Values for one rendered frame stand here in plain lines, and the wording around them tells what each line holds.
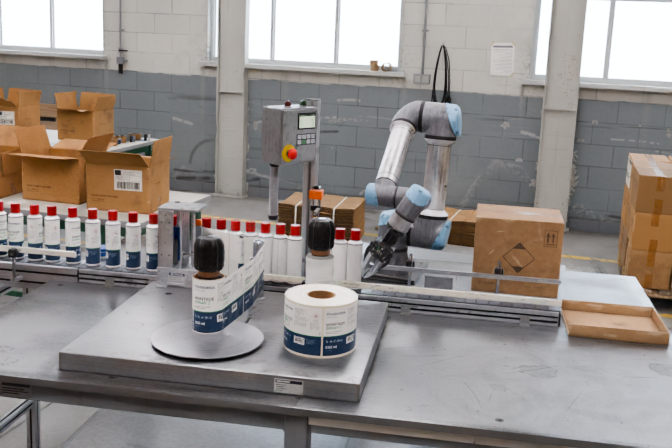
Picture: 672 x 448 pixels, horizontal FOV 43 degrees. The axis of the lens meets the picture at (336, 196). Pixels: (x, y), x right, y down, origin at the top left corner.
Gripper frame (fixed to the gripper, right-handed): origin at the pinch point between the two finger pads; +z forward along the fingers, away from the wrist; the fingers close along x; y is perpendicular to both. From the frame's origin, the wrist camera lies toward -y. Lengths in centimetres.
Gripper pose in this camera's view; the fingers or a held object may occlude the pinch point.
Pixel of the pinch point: (365, 273)
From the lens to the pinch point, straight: 291.3
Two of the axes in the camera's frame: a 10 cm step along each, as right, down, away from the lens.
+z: -5.3, 8.1, 2.4
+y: -1.7, 1.8, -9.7
